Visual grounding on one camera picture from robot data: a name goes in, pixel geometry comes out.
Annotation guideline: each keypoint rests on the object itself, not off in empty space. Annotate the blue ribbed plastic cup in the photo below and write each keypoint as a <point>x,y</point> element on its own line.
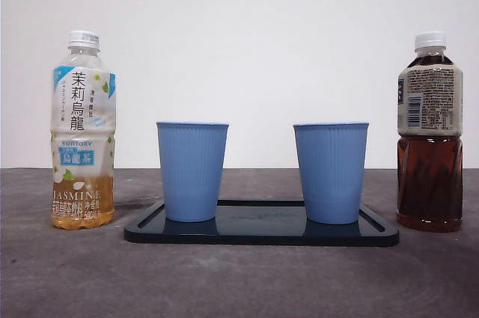
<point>191,172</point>
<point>331,172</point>

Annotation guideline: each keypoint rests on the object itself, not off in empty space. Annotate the jasmine tea bottle white label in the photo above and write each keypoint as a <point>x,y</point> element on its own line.
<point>82,108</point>

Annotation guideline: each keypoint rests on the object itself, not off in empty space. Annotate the dark tea bottle beige label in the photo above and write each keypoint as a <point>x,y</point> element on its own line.
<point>430,176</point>

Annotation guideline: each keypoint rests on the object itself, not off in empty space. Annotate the dark blue rectangular tray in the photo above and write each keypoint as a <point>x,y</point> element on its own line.
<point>262,233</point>

